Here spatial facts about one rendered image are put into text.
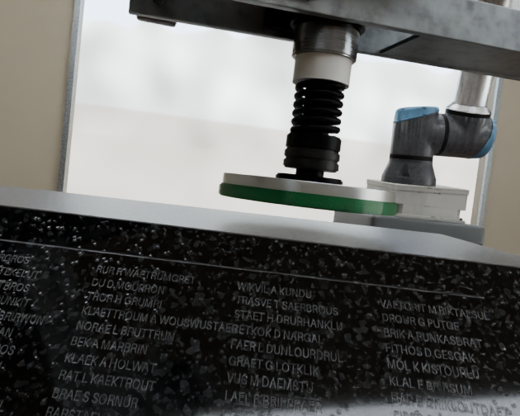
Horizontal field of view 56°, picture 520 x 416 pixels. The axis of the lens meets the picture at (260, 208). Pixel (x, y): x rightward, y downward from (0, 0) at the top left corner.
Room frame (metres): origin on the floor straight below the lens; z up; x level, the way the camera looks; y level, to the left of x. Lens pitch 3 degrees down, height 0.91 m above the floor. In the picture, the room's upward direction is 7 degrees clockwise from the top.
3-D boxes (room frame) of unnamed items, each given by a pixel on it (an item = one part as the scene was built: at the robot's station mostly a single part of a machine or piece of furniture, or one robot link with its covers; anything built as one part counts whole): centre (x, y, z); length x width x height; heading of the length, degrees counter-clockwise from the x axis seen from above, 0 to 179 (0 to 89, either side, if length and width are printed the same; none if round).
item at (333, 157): (0.61, -0.06, 0.95); 0.07 x 0.07 x 0.01
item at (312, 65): (0.61, -0.06, 1.05); 0.07 x 0.07 x 0.04
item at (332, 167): (0.61, -0.06, 0.94); 0.07 x 0.07 x 0.01
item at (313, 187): (0.61, -0.06, 0.91); 0.21 x 0.21 x 0.01
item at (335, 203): (0.61, -0.06, 0.91); 0.22 x 0.22 x 0.04
